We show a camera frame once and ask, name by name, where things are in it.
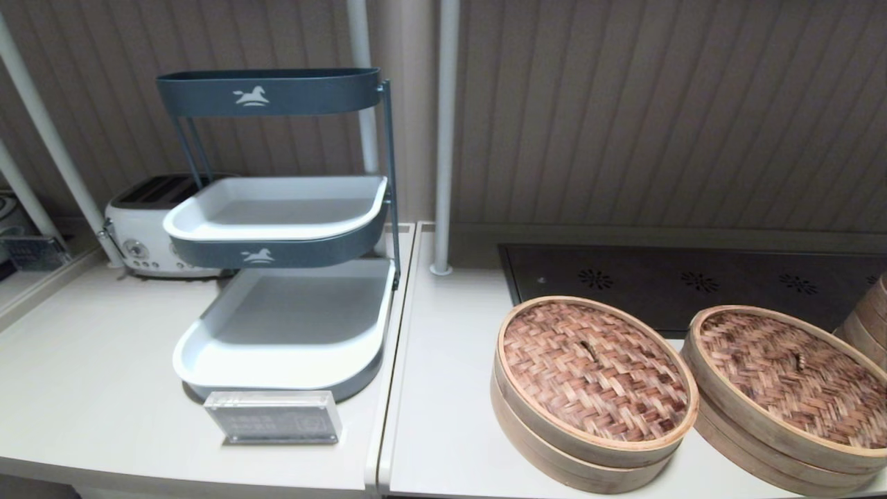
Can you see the woven bamboo steamer lid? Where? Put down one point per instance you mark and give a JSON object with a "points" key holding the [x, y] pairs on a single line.
{"points": [[589, 374]]}

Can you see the bamboo steamer basket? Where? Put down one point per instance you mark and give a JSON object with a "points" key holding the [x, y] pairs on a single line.
{"points": [[527, 443], [762, 473]]}

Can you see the right bamboo steamer with lid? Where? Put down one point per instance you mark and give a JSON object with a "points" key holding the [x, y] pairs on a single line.
{"points": [[783, 374]]}

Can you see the white upright support pole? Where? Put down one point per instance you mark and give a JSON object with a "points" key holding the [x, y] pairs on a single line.
{"points": [[447, 104], [360, 34]]}

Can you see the grey three-tier tray rack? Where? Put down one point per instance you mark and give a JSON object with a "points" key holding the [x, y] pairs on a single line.
{"points": [[277, 93]]}

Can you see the clear acrylic warning sign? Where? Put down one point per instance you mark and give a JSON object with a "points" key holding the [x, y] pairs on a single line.
{"points": [[277, 419]]}

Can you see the white retro toaster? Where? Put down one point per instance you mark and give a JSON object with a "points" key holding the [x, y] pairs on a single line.
{"points": [[138, 229]]}

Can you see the long slanted white pole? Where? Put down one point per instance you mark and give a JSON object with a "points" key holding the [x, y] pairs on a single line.
{"points": [[59, 138]]}

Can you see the short slanted white pole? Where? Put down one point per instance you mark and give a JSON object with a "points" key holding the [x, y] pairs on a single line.
{"points": [[28, 196]]}

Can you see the stacked bamboo steamers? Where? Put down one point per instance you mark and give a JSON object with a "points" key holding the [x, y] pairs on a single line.
{"points": [[870, 326]]}

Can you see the white round appliance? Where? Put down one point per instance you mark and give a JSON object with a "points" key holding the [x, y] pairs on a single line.
{"points": [[7, 215]]}

